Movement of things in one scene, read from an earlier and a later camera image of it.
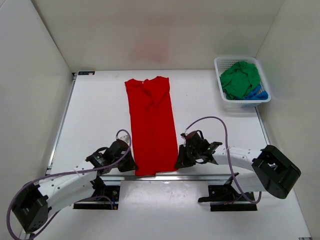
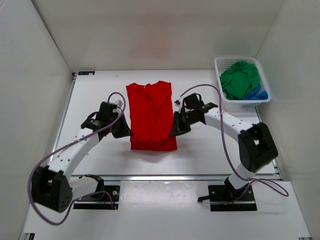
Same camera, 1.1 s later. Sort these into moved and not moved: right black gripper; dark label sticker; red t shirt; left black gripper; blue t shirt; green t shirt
Moved: red t shirt; left black gripper; right black gripper
Not moved: blue t shirt; green t shirt; dark label sticker
